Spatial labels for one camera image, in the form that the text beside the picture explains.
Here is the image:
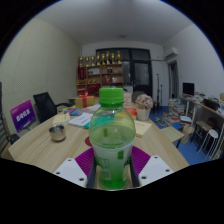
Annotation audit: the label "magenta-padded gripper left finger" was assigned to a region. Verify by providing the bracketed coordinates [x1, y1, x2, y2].
[53, 146, 98, 189]

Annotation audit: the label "flat round red coaster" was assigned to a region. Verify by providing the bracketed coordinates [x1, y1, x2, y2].
[84, 135, 94, 148]

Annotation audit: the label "white stool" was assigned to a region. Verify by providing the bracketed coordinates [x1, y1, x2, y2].
[198, 128, 219, 161]

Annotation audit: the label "black computer monitor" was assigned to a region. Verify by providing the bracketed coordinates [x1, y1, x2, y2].
[182, 82, 196, 98]

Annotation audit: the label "beige paper envelope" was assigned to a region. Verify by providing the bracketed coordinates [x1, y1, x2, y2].
[133, 119, 153, 139]

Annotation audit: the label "small metal cup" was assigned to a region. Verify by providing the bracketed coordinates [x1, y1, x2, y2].
[48, 124, 67, 143]

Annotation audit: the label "white booklet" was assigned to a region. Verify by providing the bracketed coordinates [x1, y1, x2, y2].
[67, 112, 94, 128]

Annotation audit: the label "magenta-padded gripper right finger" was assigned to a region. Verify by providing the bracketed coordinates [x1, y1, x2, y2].
[128, 145, 175, 188]

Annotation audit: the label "black bag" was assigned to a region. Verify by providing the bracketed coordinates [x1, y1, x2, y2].
[8, 133, 20, 145]

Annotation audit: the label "wooden wall desk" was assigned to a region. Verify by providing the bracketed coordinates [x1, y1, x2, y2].
[179, 94, 224, 121]

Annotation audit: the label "pink flowers in white pot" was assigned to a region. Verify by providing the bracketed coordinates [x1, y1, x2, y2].
[134, 93, 155, 122]

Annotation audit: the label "grey ribbed suitcase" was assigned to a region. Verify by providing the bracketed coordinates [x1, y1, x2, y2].
[0, 114, 10, 156]

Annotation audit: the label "blue picture book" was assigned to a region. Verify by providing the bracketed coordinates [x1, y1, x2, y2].
[63, 107, 84, 117]

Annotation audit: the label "black office chair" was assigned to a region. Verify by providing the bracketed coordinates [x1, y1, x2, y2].
[32, 91, 73, 124]

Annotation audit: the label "black tripod stand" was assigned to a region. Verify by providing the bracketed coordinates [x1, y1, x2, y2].
[155, 73, 164, 104]

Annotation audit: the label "cream notebook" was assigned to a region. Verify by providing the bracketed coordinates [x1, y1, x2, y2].
[52, 112, 71, 126]

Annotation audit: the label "white orange carton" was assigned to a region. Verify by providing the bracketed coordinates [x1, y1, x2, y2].
[123, 92, 133, 108]

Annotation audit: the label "small wooden side table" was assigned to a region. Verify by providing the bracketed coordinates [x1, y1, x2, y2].
[160, 125, 185, 148]

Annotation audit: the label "wooden shelf unit with trophies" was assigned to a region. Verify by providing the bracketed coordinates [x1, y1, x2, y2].
[76, 50, 125, 98]

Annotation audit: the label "yellow gift box red ribbon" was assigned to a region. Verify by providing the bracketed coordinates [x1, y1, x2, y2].
[74, 91, 96, 109]

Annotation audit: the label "grey armchair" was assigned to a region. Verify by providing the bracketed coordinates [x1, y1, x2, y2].
[131, 90, 147, 103]

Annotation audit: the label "orange red book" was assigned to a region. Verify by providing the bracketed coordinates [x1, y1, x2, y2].
[125, 107, 138, 119]

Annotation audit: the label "purple sign board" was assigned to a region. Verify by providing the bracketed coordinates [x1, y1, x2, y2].
[9, 99, 37, 134]

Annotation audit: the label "dark glass double door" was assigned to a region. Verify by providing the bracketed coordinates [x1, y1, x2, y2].
[95, 47, 154, 98]

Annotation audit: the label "green drink bottle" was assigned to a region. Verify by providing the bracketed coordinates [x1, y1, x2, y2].
[88, 87, 137, 191]

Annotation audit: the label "white air conditioner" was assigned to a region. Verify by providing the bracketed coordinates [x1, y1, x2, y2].
[163, 46, 179, 61]

